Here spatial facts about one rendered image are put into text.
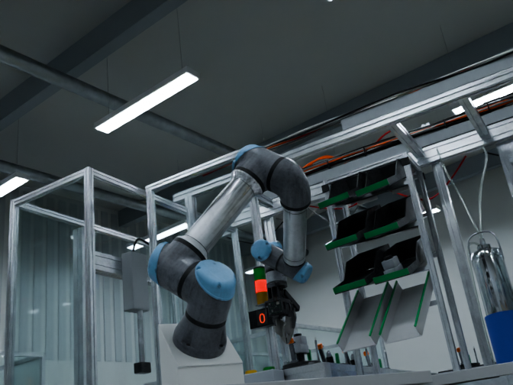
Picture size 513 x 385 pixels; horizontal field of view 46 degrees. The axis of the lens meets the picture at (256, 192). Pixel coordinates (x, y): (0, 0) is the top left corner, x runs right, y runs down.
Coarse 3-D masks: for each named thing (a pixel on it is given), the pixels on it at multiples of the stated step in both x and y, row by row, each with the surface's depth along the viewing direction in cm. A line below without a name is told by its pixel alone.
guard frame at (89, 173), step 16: (80, 176) 274; (96, 176) 276; (32, 192) 288; (144, 192) 303; (16, 208) 294; (128, 240) 360; (96, 336) 245; (96, 352) 243; (96, 368) 240; (96, 384) 238
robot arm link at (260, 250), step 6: (258, 240) 210; (264, 240) 209; (252, 246) 210; (258, 246) 208; (264, 246) 208; (270, 246) 208; (252, 252) 209; (258, 252) 208; (264, 252) 207; (270, 252) 208; (276, 252) 208; (282, 252) 208; (258, 258) 208; (264, 258) 207; (270, 258) 208; (276, 258) 207; (264, 264) 216; (270, 264) 208
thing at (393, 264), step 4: (388, 256) 201; (396, 256) 202; (384, 260) 202; (388, 260) 200; (392, 260) 199; (396, 260) 201; (384, 264) 201; (388, 264) 200; (392, 264) 199; (396, 264) 200; (400, 264) 202; (384, 268) 201; (388, 268) 200; (392, 268) 199; (396, 268) 199; (400, 268) 201; (384, 272) 200; (388, 272) 199
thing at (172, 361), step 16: (160, 336) 169; (160, 352) 168; (176, 352) 161; (224, 352) 167; (176, 368) 157; (192, 368) 158; (208, 368) 160; (224, 368) 162; (240, 368) 164; (176, 384) 156; (192, 384) 156; (208, 384) 158; (224, 384) 160
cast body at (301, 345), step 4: (296, 336) 217; (300, 336) 216; (304, 336) 219; (296, 340) 217; (300, 340) 216; (304, 340) 218; (296, 344) 216; (300, 344) 214; (304, 344) 217; (296, 348) 215; (300, 348) 214; (304, 348) 216; (296, 352) 214; (300, 352) 214; (304, 352) 215; (308, 352) 218
